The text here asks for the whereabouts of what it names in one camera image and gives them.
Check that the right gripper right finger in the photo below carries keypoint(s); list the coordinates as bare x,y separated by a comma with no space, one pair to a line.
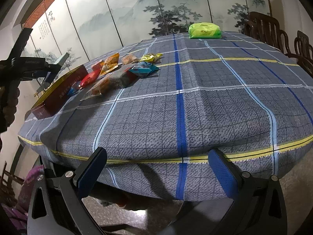
226,172

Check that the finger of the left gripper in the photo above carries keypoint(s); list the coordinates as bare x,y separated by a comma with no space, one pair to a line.
20,43
56,67

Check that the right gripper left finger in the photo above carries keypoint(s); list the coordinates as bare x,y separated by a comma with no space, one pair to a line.
88,172

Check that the teal blue snack packet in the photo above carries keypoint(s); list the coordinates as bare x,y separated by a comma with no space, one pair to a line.
143,69

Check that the small colourful candy packet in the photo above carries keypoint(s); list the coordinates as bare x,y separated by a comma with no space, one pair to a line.
74,89

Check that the red gold tin box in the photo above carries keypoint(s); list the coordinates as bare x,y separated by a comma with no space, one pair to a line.
54,98

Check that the red foil snack bag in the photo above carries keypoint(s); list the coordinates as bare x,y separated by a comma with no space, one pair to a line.
89,78

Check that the pink red candy packet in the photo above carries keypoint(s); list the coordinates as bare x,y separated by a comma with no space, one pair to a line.
97,66

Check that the clear orange snack packet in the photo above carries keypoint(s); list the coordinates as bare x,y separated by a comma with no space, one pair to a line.
98,89

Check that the orange yellow snack bag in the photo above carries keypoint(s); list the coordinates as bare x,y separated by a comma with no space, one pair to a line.
110,64

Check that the painted folding screen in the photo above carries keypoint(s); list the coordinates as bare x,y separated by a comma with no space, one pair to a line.
87,29

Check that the dark seaweed snack block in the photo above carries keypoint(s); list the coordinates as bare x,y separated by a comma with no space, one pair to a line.
122,78

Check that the blue plaid tablecloth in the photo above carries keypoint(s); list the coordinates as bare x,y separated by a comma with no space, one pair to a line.
235,93

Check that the brown cookie packet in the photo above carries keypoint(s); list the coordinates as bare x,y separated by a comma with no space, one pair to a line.
129,59

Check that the yellow candy wrapper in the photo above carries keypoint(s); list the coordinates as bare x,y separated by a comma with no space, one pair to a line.
151,58

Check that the dark wooden chair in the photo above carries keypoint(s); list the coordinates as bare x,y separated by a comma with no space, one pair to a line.
303,50
267,30

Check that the green tissue pack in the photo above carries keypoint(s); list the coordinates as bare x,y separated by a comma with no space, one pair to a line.
204,30

